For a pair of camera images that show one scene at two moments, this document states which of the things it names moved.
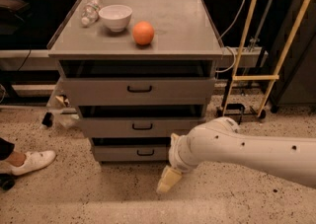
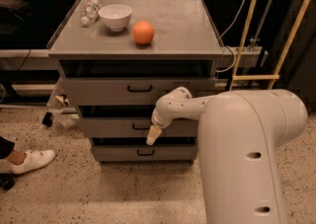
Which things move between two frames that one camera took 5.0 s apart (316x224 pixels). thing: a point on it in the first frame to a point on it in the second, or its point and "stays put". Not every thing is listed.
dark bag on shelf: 12,15 stays put
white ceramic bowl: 117,17 stays put
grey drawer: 138,126 stays put
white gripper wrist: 175,158 to 157,120
